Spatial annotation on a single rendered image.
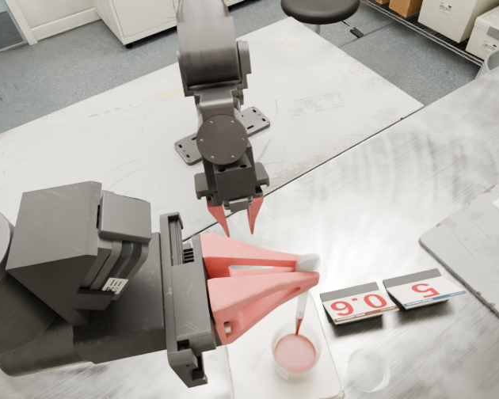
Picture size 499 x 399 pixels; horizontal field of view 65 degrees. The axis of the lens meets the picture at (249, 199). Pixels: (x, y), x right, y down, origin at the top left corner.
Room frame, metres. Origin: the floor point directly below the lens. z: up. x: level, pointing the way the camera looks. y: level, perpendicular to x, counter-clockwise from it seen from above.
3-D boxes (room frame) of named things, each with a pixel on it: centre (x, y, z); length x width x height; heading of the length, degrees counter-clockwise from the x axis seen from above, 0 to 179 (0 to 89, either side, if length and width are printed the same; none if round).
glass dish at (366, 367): (0.12, -0.13, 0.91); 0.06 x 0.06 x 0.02
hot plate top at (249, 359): (0.13, -0.02, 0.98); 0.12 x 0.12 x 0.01; 7
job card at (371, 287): (0.21, -0.14, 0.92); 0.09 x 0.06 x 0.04; 97
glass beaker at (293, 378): (0.12, -0.03, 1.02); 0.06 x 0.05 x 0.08; 163
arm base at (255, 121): (0.60, 0.04, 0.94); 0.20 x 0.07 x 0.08; 119
